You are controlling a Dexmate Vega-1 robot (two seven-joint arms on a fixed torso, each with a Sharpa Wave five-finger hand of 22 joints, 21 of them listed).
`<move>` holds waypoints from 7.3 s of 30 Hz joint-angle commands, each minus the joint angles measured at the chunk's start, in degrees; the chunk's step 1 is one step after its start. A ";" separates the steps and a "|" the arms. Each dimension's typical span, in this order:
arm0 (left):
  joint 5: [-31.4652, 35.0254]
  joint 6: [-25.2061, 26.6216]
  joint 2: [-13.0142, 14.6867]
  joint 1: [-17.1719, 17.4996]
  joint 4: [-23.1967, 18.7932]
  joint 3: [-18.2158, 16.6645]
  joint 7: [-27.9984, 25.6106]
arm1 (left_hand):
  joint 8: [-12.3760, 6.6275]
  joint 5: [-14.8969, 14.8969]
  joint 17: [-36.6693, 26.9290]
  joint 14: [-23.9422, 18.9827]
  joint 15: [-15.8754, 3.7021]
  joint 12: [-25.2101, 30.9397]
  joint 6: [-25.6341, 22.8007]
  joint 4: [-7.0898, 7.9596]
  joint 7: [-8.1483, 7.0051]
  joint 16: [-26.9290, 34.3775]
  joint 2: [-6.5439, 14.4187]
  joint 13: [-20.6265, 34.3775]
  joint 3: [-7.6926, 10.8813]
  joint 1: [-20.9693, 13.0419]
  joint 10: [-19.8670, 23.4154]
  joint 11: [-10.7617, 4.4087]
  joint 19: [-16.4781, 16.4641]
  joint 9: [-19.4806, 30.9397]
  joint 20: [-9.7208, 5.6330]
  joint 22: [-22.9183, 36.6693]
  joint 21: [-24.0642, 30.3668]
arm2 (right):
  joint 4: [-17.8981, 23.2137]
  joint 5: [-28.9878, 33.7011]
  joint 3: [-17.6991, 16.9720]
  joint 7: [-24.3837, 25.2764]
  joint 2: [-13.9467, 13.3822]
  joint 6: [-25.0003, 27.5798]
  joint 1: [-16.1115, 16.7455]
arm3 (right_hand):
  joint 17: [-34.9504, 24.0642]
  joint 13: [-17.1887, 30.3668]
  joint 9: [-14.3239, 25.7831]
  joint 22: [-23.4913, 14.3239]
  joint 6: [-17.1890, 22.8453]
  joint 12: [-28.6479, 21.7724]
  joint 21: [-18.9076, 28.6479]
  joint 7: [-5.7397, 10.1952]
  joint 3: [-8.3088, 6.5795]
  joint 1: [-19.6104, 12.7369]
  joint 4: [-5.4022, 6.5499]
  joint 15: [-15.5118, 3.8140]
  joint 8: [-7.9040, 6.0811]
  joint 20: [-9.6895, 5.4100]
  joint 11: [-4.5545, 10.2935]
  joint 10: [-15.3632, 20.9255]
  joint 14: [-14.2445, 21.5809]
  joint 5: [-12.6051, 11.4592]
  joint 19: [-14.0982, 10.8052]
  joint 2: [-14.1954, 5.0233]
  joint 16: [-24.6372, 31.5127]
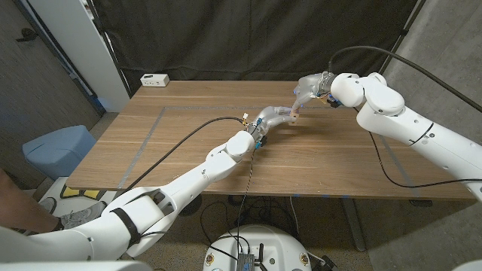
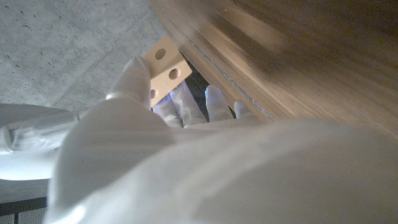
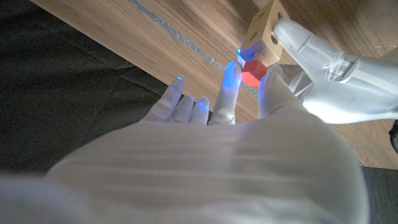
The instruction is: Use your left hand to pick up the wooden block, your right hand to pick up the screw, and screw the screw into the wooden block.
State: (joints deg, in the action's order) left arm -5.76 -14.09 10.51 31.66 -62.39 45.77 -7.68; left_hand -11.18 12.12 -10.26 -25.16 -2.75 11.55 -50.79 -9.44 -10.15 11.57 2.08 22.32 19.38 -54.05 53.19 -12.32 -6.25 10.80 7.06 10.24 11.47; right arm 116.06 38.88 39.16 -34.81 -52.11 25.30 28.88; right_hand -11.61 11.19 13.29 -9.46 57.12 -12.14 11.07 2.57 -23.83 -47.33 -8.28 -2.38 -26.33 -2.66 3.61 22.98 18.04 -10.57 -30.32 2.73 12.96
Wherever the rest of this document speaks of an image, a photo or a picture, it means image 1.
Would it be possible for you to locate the white power strip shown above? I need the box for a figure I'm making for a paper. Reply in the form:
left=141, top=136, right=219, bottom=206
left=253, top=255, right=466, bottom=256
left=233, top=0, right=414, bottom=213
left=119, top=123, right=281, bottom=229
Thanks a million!
left=139, top=73, right=170, bottom=88

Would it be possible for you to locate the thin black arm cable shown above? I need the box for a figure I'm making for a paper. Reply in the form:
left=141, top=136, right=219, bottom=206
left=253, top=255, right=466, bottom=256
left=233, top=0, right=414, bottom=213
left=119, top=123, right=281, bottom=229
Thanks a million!
left=139, top=148, right=257, bottom=261
left=352, top=107, right=482, bottom=189

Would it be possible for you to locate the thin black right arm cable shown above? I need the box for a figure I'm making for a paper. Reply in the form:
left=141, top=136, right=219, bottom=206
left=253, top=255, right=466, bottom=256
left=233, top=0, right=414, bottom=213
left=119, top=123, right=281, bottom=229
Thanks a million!
left=352, top=107, right=482, bottom=189

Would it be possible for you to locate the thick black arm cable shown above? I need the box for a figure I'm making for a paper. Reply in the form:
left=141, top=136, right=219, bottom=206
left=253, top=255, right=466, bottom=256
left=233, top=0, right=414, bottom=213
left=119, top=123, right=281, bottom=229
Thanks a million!
left=112, top=116, right=248, bottom=200
left=328, top=45, right=482, bottom=113

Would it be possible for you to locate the grey module on torso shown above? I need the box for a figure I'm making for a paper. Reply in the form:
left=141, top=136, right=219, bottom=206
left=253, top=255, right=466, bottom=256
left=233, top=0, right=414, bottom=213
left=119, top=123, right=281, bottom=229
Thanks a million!
left=236, top=252, right=256, bottom=271

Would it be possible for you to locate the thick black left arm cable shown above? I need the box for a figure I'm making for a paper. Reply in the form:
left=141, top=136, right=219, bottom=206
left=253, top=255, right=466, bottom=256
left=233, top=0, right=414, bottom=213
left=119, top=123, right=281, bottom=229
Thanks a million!
left=112, top=116, right=248, bottom=200

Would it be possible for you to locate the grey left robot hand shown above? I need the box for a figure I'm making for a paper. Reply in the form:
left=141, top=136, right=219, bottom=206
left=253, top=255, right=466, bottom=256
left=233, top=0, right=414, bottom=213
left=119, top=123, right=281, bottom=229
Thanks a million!
left=246, top=105, right=299, bottom=141

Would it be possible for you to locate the person's bare limb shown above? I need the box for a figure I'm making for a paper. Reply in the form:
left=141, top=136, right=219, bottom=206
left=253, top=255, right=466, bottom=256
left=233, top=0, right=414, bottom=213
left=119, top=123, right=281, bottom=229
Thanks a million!
left=0, top=169, right=63, bottom=234

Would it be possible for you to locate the black floor cable tangle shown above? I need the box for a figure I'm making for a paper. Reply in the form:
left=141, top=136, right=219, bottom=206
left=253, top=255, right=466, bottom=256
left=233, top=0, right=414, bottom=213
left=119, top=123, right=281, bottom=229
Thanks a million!
left=199, top=194, right=298, bottom=245

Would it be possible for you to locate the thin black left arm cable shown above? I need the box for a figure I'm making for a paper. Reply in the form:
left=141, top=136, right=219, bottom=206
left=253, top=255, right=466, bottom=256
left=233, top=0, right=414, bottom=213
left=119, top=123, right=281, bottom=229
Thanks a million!
left=139, top=148, right=257, bottom=261

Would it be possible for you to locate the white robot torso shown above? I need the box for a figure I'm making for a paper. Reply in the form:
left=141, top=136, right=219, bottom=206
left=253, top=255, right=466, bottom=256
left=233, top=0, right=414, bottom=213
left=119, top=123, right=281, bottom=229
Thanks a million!
left=203, top=224, right=312, bottom=271

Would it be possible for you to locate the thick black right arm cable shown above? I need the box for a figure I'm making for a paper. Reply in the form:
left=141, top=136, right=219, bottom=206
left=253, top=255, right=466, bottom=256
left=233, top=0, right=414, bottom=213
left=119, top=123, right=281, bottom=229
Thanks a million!
left=328, top=45, right=482, bottom=113

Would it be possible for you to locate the black backdrop stand pole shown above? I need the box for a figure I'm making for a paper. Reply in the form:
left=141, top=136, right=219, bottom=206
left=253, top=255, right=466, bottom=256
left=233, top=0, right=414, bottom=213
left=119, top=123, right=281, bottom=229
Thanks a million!
left=374, top=0, right=429, bottom=82
left=86, top=0, right=133, bottom=99

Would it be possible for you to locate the white cabinet panel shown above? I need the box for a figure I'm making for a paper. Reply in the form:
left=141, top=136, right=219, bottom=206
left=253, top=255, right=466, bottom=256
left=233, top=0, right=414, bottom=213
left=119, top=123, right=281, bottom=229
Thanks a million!
left=28, top=0, right=131, bottom=113

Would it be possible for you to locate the grey table leg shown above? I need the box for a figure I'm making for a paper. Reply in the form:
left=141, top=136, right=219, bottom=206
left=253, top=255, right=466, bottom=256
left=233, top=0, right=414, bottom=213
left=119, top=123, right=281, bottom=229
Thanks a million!
left=340, top=197, right=367, bottom=252

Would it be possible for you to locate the yellow and black floor object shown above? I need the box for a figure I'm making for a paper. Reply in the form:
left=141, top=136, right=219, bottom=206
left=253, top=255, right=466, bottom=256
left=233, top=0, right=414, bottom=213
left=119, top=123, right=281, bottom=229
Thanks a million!
left=59, top=184, right=101, bottom=199

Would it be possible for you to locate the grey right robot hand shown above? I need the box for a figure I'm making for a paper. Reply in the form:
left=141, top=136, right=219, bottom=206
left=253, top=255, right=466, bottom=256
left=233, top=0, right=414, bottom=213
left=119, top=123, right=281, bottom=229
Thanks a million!
left=290, top=71, right=337, bottom=114

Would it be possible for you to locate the blue padded stool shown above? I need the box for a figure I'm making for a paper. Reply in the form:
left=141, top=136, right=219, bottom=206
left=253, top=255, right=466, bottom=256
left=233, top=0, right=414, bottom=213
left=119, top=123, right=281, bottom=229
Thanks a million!
left=21, top=124, right=97, bottom=181

